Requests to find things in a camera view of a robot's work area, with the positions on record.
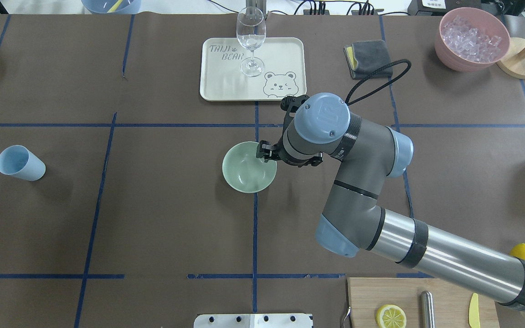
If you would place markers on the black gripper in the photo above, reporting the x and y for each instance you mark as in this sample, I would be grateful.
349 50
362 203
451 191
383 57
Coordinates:
265 151

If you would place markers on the green ceramic bowl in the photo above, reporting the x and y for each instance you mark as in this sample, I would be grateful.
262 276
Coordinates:
246 173

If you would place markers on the light blue plastic cup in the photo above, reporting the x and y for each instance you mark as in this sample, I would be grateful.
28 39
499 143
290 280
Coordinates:
17 161

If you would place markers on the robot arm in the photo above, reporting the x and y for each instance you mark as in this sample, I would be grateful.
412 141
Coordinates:
322 124

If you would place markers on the ice cubes in pink bowl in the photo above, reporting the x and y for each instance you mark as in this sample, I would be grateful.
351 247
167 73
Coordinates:
469 42

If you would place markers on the pink bowl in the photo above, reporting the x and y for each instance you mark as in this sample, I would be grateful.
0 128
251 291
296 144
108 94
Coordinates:
480 19

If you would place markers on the cream bear serving tray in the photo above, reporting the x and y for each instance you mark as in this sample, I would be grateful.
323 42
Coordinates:
222 79

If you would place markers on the clear wine glass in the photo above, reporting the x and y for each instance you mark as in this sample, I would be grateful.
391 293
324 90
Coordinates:
251 34

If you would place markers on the grey folded cloth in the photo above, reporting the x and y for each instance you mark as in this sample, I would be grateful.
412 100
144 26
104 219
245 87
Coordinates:
364 57

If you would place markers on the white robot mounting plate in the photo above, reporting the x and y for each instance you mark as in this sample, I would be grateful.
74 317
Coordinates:
254 320

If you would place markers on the wooden cutting board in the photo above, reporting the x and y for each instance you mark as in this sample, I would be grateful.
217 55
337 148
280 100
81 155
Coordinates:
367 295

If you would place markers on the halved lemon slice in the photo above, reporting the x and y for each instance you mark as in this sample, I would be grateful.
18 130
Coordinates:
390 316

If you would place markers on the blue bucket at edge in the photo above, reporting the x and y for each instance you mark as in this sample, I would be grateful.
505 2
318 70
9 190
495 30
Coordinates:
124 7

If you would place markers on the yellow plastic knife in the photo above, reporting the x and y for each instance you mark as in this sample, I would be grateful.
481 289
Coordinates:
473 311

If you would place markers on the metal fork handle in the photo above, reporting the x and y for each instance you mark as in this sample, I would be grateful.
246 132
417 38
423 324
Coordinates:
345 320

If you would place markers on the steel knife handle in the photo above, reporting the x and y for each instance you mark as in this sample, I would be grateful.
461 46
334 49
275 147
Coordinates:
427 307

